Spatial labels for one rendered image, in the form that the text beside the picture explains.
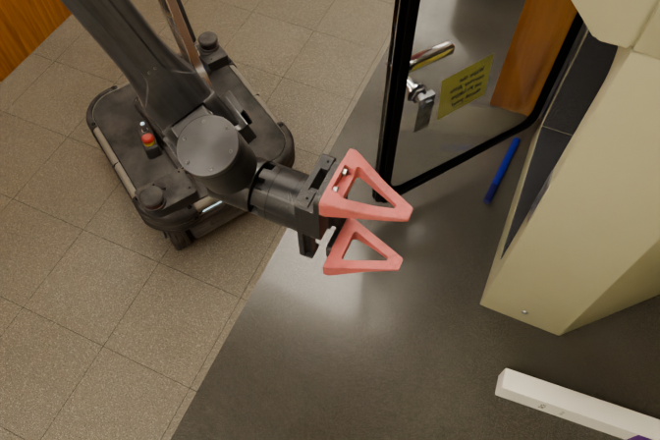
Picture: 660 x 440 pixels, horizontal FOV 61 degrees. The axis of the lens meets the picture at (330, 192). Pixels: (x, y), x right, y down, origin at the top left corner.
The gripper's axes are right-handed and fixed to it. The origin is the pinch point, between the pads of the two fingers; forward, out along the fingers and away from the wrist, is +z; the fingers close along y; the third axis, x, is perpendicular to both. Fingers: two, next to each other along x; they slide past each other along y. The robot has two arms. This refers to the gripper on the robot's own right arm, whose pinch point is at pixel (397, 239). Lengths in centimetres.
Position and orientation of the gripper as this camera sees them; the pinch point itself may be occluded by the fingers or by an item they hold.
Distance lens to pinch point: 54.5
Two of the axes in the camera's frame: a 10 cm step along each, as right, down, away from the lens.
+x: 4.1, -7.6, 5.0
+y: -0.1, -5.6, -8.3
